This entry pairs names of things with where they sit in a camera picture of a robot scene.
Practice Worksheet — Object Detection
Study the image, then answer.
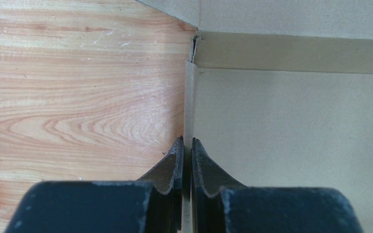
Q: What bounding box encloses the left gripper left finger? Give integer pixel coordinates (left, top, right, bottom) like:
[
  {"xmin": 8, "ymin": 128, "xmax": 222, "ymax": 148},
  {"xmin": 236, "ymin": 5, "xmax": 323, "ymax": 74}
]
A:
[{"xmin": 6, "ymin": 137, "xmax": 184, "ymax": 233}]

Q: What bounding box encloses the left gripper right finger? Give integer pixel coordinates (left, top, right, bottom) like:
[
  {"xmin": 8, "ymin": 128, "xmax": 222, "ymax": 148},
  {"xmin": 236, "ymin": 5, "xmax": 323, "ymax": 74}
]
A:
[{"xmin": 191, "ymin": 138, "xmax": 363, "ymax": 233}]

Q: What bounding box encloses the cardboard box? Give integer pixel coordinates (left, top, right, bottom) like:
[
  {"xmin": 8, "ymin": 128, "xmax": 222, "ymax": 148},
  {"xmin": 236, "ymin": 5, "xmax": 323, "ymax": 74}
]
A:
[{"xmin": 144, "ymin": 0, "xmax": 373, "ymax": 233}]

